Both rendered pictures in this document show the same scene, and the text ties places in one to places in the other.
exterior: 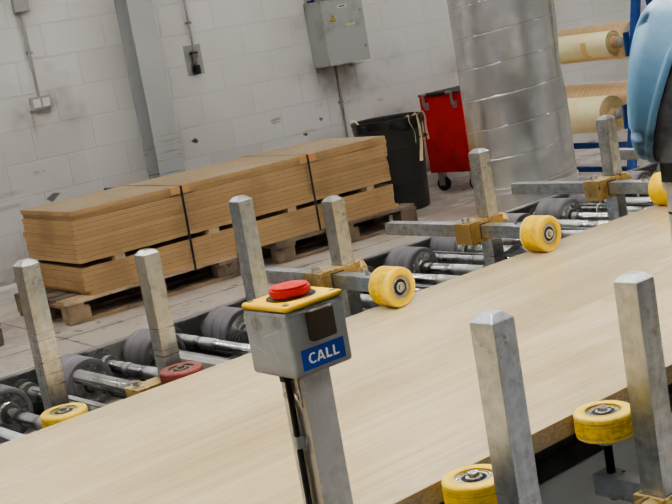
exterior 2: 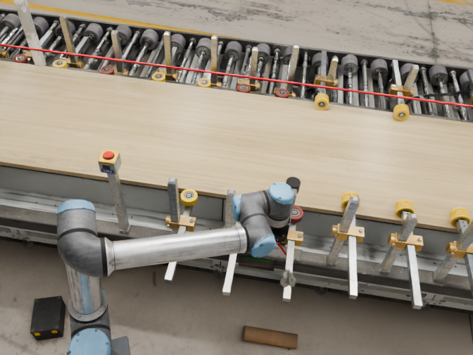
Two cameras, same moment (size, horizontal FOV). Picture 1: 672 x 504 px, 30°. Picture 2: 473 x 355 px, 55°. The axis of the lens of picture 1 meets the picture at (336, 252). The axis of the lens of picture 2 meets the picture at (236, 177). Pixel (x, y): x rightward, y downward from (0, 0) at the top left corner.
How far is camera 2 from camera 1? 1.75 m
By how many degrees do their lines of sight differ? 53
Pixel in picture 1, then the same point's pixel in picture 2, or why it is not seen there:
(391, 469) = (190, 175)
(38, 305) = (213, 50)
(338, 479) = (115, 188)
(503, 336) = (170, 186)
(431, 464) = (196, 182)
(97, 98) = not seen: outside the picture
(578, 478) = not seen: hidden behind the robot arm
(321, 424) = (110, 179)
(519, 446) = (172, 205)
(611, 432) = not seen: hidden behind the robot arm
